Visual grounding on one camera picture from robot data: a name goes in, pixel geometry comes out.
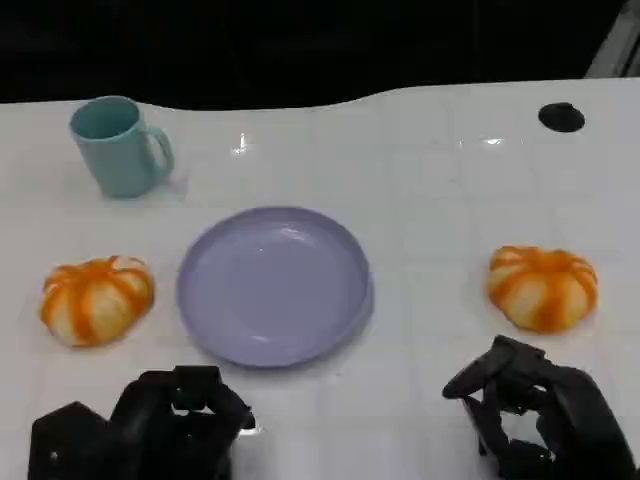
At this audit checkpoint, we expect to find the black round table grommet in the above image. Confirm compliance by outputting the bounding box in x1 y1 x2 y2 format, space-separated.
537 102 586 134

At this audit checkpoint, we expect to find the orange and white bread roll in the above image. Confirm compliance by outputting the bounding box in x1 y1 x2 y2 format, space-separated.
39 255 155 349
485 244 599 335

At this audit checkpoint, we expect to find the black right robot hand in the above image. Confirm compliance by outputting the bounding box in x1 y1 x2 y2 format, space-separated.
442 334 639 480

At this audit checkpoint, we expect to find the lilac plate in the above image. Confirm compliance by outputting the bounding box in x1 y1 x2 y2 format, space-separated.
175 205 375 370

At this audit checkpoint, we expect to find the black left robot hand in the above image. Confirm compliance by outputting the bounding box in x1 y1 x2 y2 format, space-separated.
109 365 257 480

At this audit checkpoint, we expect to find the black backdrop cloth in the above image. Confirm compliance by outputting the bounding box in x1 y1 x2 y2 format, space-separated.
0 0 640 112

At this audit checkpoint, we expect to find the grey metal frame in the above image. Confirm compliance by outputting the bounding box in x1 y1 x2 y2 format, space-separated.
583 0 640 79

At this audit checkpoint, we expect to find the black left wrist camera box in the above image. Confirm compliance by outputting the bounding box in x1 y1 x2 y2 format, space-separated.
28 401 117 480

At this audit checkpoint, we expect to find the pale green mug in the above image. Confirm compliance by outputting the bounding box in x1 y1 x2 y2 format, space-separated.
68 95 175 199

